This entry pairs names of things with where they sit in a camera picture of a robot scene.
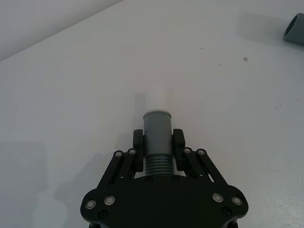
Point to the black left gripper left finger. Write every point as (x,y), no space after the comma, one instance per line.
(138,152)

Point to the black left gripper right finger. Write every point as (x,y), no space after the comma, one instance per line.
(179,152)

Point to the grey threaded plastic tube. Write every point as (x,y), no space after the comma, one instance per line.
(157,137)

